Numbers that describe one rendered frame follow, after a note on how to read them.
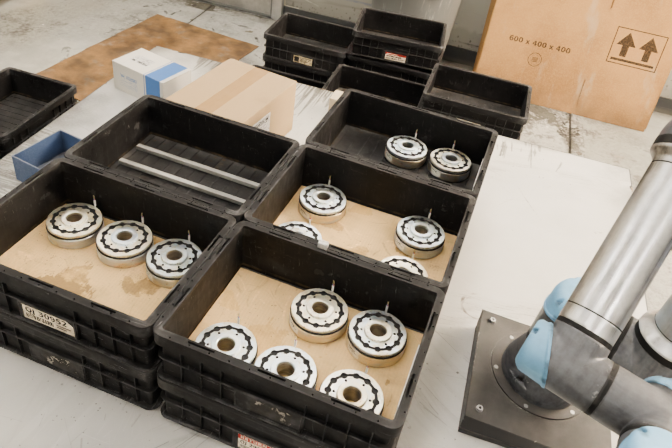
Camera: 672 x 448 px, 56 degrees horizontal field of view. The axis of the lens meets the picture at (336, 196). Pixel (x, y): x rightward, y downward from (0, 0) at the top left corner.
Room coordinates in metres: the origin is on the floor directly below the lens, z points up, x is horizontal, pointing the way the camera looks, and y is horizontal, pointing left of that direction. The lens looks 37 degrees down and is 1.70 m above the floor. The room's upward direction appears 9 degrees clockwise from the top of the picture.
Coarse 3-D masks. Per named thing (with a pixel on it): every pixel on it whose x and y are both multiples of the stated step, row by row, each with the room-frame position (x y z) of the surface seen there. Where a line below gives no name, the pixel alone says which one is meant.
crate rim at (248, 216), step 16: (304, 144) 1.18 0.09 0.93; (288, 160) 1.11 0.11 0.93; (352, 160) 1.15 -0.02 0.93; (400, 176) 1.11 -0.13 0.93; (448, 192) 1.09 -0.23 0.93; (256, 208) 0.93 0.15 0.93; (272, 224) 0.90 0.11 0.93; (464, 224) 0.99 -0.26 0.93; (304, 240) 0.87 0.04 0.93; (352, 256) 0.84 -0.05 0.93; (400, 272) 0.82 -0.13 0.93; (448, 272) 0.84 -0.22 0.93
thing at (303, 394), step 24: (288, 240) 0.86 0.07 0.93; (360, 264) 0.83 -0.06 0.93; (192, 288) 0.71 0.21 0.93; (432, 288) 0.79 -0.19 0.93; (168, 312) 0.65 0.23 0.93; (432, 312) 0.74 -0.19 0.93; (168, 336) 0.61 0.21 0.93; (432, 336) 0.69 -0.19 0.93; (216, 360) 0.58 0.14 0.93; (240, 360) 0.58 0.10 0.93; (264, 384) 0.56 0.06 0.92; (288, 384) 0.56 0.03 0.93; (408, 384) 0.59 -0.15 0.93; (336, 408) 0.53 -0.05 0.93; (360, 408) 0.54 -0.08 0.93; (408, 408) 0.55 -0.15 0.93; (384, 432) 0.51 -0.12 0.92
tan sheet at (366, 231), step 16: (288, 208) 1.07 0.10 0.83; (352, 208) 1.11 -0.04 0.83; (368, 208) 1.12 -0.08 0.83; (320, 224) 1.04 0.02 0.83; (336, 224) 1.04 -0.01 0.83; (352, 224) 1.05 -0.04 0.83; (368, 224) 1.06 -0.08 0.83; (384, 224) 1.07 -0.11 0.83; (336, 240) 0.99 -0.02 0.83; (352, 240) 1.00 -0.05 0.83; (368, 240) 1.01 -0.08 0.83; (384, 240) 1.02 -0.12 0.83; (448, 240) 1.05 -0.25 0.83; (368, 256) 0.96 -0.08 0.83; (384, 256) 0.97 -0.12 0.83; (448, 256) 1.00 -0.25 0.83; (432, 272) 0.94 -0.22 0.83
